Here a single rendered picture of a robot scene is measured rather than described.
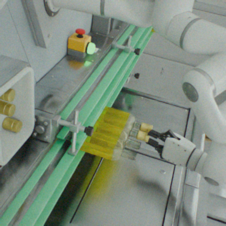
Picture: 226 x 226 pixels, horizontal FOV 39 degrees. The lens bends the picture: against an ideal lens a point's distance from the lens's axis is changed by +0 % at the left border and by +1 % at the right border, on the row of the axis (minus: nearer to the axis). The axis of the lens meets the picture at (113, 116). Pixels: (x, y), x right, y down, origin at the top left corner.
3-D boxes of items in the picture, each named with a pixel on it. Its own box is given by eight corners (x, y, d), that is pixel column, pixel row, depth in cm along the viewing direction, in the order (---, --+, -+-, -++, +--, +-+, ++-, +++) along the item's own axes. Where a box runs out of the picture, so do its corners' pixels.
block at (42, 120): (29, 138, 98) (50, 145, 97) (29, 114, 92) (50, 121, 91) (35, 131, 101) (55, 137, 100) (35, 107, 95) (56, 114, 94)
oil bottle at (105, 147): (61, 145, 110) (119, 163, 107) (62, 132, 107) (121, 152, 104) (67, 135, 115) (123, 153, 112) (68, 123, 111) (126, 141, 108)
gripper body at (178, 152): (194, 163, 115) (167, 150, 119) (202, 142, 109) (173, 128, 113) (186, 175, 110) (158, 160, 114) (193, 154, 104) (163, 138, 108)
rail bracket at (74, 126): (50, 149, 98) (87, 161, 96) (51, 105, 88) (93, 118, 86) (54, 143, 101) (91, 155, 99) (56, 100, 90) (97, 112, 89)
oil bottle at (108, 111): (79, 118, 124) (131, 134, 121) (80, 106, 121) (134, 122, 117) (85, 110, 129) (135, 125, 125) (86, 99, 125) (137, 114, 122)
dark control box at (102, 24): (90, 31, 147) (107, 35, 146) (92, 14, 142) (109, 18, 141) (96, 25, 154) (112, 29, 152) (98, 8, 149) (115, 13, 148)
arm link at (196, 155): (199, 166, 114) (192, 162, 115) (206, 148, 109) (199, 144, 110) (191, 178, 109) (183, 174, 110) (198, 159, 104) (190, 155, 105)
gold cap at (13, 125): (6, 128, 92) (20, 132, 91) (0, 128, 88) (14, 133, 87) (10, 116, 92) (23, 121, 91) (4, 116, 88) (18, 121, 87)
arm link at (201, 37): (172, 32, 73) (220, 61, 65) (214, 6, 77) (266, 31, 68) (172, 75, 83) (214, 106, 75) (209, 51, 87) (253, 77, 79)
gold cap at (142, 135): (135, 140, 116) (147, 144, 115) (137, 133, 114) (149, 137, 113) (137, 135, 119) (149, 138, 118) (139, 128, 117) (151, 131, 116)
